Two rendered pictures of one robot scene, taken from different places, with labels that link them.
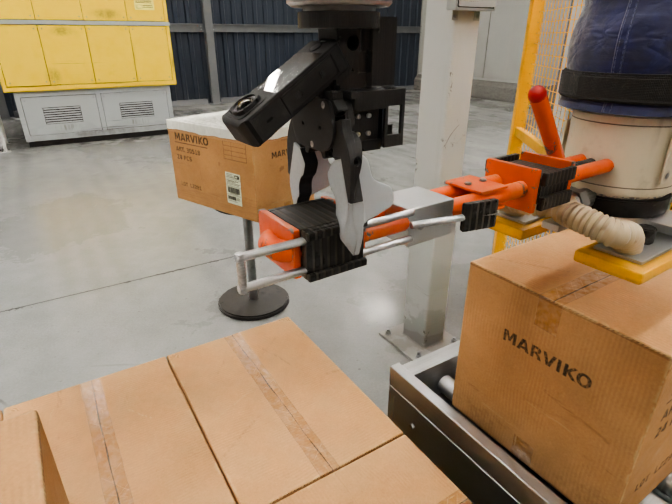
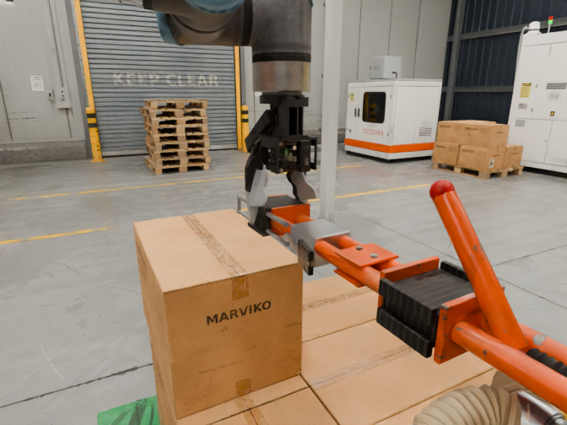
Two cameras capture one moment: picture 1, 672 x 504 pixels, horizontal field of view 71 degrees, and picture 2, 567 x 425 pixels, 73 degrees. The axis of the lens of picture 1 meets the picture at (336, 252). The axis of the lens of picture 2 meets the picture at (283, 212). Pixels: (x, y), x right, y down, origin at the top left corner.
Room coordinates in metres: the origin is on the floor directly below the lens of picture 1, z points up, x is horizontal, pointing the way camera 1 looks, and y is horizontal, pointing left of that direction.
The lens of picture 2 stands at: (0.52, -0.62, 1.41)
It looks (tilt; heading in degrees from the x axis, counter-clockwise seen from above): 17 degrees down; 96
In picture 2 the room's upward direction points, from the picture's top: straight up
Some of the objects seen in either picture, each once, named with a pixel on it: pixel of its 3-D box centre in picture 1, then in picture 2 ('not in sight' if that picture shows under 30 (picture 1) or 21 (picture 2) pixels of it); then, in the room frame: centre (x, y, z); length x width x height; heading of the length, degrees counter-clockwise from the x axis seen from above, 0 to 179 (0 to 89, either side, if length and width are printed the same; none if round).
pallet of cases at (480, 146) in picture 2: not in sight; (477, 147); (3.43, 6.89, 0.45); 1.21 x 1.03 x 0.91; 122
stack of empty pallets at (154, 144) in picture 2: not in sight; (175, 133); (-2.37, 6.75, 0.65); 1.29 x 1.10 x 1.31; 122
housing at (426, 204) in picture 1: (412, 214); (319, 241); (0.52, -0.09, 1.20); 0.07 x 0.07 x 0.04; 34
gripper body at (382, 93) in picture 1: (345, 85); (283, 134); (0.46, -0.01, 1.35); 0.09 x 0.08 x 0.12; 123
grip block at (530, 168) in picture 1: (527, 180); (436, 303); (0.64, -0.27, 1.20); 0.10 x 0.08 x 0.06; 34
